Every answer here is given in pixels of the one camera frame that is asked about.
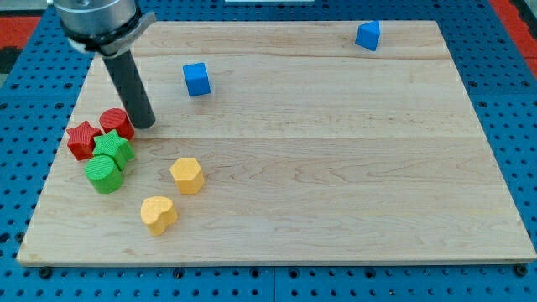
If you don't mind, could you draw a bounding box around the blue cube block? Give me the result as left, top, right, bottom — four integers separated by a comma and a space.
183, 62, 211, 96

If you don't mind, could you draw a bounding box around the blue triangle block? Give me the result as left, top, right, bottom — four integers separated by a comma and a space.
355, 20, 381, 51

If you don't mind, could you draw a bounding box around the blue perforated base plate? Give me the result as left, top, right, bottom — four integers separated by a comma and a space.
1, 0, 536, 301

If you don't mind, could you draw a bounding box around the green cylinder block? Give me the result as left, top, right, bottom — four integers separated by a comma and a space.
85, 155, 123, 194

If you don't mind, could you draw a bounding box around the light wooden board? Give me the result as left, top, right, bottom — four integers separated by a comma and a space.
18, 21, 536, 267

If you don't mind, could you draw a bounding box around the red cylinder block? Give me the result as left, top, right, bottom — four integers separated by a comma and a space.
99, 108, 134, 140

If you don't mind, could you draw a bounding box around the yellow hexagon block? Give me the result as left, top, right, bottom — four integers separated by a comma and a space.
169, 158, 205, 195

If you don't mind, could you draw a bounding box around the green star block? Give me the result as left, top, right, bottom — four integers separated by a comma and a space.
92, 129, 135, 171

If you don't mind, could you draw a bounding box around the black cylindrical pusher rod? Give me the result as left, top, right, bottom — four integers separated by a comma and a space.
103, 50, 156, 129

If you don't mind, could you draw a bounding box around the red star block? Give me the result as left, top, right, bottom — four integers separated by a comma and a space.
66, 121, 102, 161

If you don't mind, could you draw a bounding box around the yellow heart block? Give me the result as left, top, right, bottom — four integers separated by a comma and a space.
140, 196, 178, 237

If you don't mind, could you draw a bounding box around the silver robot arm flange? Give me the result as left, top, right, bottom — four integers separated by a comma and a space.
52, 0, 156, 58

